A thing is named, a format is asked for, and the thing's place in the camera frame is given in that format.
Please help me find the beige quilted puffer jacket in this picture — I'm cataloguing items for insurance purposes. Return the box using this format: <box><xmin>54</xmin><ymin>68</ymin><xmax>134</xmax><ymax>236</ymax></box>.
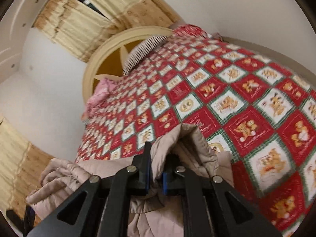
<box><xmin>26</xmin><ymin>123</ymin><xmax>234</xmax><ymax>236</ymax></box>

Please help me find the red teddy bear bedspread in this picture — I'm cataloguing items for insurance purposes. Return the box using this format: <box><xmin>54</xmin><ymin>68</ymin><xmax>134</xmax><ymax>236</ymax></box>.
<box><xmin>76</xmin><ymin>26</ymin><xmax>315</xmax><ymax>236</ymax></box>

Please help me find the pink folded blanket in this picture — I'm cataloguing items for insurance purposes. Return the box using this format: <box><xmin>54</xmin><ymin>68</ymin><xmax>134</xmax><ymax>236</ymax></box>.
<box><xmin>81</xmin><ymin>78</ymin><xmax>117</xmax><ymax>121</ymax></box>

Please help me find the cream arched wooden headboard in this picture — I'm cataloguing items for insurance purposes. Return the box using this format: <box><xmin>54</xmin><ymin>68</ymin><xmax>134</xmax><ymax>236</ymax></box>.
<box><xmin>82</xmin><ymin>26</ymin><xmax>172</xmax><ymax>102</ymax></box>

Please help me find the striped pillow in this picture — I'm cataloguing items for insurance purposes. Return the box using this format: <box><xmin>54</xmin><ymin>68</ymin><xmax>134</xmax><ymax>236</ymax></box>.
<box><xmin>123</xmin><ymin>35</ymin><xmax>169</xmax><ymax>76</ymax></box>

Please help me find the window left gold curtain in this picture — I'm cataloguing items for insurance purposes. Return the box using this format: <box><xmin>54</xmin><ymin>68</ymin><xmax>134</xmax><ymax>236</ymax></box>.
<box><xmin>34</xmin><ymin>0</ymin><xmax>119</xmax><ymax>63</ymax></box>

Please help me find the window gold curtain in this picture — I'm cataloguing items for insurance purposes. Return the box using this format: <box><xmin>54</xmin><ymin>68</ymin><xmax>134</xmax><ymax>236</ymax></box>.
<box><xmin>34</xmin><ymin>0</ymin><xmax>119</xmax><ymax>63</ymax></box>
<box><xmin>88</xmin><ymin>0</ymin><xmax>181</xmax><ymax>30</ymax></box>

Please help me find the window right gold curtain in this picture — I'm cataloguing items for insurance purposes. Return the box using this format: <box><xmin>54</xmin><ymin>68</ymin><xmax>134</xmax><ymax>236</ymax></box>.
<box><xmin>88</xmin><ymin>0</ymin><xmax>181</xmax><ymax>30</ymax></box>

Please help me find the left wall gold curtain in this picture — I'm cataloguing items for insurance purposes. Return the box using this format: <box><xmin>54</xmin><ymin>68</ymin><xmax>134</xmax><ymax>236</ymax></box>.
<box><xmin>0</xmin><ymin>116</ymin><xmax>53</xmax><ymax>218</ymax></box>

